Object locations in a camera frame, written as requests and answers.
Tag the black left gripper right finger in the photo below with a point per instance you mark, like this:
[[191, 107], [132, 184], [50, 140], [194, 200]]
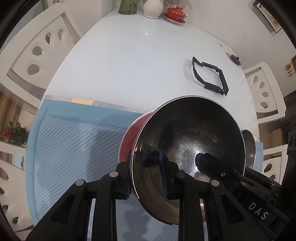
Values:
[[207, 211]]

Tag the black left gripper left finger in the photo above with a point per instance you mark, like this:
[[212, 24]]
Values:
[[68, 218]]

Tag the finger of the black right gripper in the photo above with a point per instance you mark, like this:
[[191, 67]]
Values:
[[232, 179]]

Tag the magenta steel bowl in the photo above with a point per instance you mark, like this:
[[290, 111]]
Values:
[[181, 128]]

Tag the blue steel bowl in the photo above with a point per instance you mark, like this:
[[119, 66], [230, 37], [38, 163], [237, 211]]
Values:
[[250, 148]]

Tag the white chair right near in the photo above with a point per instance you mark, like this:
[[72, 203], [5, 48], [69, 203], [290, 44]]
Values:
[[275, 166]]

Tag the white chair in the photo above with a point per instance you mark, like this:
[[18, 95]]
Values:
[[36, 52], [14, 202], [266, 93], [275, 166]]

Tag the white chair left near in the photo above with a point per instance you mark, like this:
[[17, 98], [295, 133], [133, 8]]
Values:
[[14, 202]]

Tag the light blue table mat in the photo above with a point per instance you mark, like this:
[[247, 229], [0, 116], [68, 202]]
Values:
[[70, 141]]

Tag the white chair right far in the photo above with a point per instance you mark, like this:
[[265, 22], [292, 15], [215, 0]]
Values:
[[266, 93]]

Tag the red flower plant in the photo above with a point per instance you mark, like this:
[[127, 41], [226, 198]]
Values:
[[15, 134]]

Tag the black round lid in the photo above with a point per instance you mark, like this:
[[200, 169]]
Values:
[[235, 59]]

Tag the red tea cup set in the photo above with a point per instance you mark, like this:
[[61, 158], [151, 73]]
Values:
[[176, 14]]

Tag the white chair left far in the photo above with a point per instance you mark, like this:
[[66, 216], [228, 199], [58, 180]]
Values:
[[36, 52]]

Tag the white ribbed vase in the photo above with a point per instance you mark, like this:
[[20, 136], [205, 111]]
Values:
[[153, 8]]

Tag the green glass flower vase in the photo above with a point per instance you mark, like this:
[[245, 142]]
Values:
[[128, 7]]

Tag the black plastic frame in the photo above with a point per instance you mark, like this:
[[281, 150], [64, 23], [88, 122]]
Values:
[[210, 76]]

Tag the framed wall picture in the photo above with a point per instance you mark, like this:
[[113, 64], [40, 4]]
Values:
[[268, 17]]

